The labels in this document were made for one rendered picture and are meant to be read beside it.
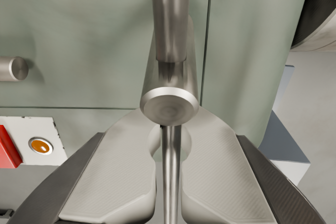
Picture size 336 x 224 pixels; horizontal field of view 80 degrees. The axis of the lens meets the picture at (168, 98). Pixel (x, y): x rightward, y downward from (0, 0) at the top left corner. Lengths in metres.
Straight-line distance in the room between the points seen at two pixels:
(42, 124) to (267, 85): 0.24
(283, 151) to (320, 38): 0.33
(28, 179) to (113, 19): 2.79
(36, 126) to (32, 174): 2.55
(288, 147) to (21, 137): 0.54
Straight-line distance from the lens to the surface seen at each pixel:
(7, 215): 3.54
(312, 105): 2.01
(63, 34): 0.20
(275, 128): 0.63
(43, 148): 0.29
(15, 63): 0.22
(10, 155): 0.31
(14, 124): 0.28
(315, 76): 1.88
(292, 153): 0.57
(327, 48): 0.34
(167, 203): 0.17
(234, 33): 0.18
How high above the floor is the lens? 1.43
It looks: 59 degrees down
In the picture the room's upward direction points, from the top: 175 degrees counter-clockwise
